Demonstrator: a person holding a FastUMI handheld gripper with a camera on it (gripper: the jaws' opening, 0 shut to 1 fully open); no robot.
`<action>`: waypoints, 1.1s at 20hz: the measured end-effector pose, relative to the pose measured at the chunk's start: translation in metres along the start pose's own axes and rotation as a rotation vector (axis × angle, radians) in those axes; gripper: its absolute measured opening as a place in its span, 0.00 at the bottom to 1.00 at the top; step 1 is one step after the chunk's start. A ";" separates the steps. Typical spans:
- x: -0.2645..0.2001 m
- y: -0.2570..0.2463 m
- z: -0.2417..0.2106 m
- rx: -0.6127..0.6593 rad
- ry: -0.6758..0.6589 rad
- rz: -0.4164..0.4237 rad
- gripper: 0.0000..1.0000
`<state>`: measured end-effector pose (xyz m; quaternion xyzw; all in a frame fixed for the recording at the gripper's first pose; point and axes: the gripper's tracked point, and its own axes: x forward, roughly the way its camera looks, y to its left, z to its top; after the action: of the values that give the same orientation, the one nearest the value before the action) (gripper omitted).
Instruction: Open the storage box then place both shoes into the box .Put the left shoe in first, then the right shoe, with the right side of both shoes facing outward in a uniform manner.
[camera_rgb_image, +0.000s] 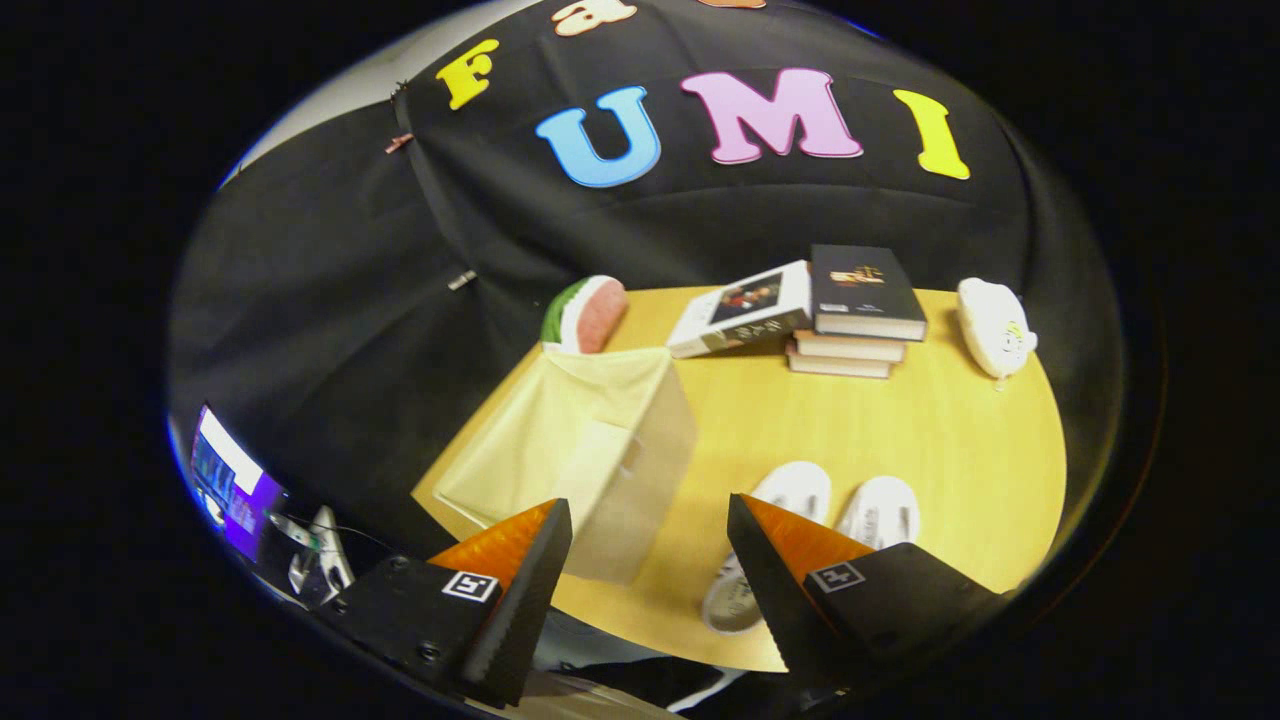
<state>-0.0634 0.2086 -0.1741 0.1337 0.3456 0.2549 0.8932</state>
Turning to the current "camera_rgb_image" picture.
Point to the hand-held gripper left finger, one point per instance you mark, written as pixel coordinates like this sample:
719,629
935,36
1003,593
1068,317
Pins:
515,620

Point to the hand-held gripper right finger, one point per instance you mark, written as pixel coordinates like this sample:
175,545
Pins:
775,600

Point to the white shoe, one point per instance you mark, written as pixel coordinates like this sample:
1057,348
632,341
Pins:
800,485
885,510

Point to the beige fabric storage box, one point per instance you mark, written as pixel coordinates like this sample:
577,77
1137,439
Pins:
600,430

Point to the white grey device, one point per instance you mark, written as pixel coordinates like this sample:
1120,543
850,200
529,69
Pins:
320,560

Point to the stacked book with pale pages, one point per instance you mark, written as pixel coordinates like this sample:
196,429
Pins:
850,347
840,364

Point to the white cover book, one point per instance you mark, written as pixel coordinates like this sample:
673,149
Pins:
740,310

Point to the monitor screen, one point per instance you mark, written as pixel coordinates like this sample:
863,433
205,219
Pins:
235,490

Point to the watermelon slice plush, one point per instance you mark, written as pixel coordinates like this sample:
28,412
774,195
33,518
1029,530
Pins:
600,315

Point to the black cover book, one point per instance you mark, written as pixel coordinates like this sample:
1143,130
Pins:
860,285

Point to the silver clip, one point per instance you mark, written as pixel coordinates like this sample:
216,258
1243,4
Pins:
462,280

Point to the white plush toy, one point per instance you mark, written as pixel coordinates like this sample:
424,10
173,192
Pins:
990,325

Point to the black backdrop cloth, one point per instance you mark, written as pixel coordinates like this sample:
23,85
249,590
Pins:
350,300

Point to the pink clip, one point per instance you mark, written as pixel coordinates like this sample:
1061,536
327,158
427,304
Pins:
398,143

